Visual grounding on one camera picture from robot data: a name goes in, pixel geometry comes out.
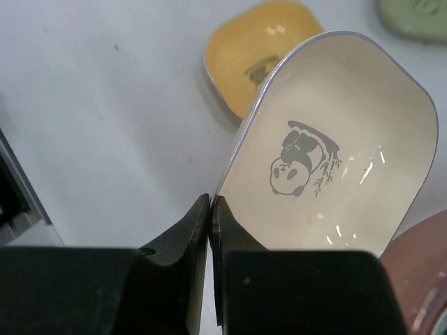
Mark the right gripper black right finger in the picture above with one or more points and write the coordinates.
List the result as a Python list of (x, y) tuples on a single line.
[(258, 291)]

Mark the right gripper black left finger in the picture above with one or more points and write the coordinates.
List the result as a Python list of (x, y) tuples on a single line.
[(154, 289)]

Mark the cream square panda dish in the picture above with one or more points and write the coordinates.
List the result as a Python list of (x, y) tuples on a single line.
[(334, 149)]

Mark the yellow square panda dish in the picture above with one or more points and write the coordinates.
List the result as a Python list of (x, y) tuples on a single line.
[(241, 53)]

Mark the green square panda dish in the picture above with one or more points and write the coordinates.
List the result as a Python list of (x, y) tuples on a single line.
[(421, 20)]

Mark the pink translucent plastic bin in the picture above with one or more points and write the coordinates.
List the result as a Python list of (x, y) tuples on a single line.
[(415, 262)]

